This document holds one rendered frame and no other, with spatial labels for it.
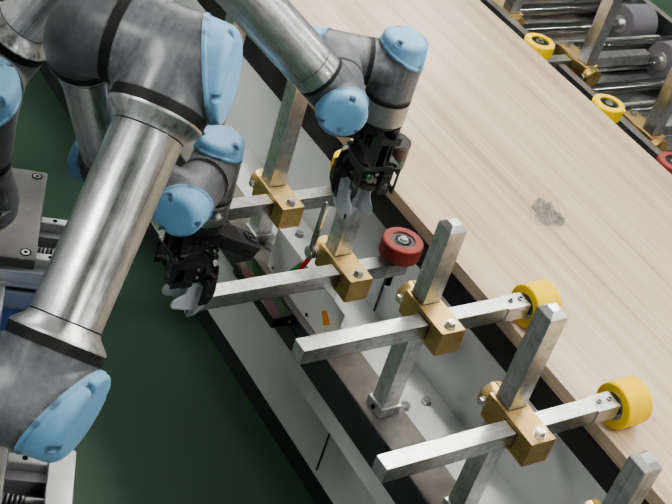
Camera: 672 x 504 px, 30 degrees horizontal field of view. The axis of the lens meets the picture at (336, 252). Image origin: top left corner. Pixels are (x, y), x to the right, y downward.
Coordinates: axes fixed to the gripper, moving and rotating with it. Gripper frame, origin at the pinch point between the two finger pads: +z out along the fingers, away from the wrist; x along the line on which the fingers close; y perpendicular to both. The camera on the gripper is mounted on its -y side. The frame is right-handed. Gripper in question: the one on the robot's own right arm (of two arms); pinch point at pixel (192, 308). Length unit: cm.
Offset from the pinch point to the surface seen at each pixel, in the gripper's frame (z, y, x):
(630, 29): 7, -179, -90
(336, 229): -4.6, -32.1, -9.6
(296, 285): 2.2, -22.4, -3.7
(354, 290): 2.5, -33.0, -0.5
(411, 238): -3.0, -47.0, -6.0
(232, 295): 1.8, -9.4, -3.4
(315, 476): 81, -56, -18
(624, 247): -3, -93, 5
